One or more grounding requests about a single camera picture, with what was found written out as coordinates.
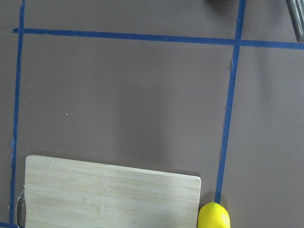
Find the yellow lemon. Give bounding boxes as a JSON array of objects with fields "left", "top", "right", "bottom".
[{"left": 197, "top": 202, "right": 231, "bottom": 228}]

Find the wooden cutting board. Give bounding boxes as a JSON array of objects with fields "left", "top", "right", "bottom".
[{"left": 24, "top": 155, "right": 201, "bottom": 228}]

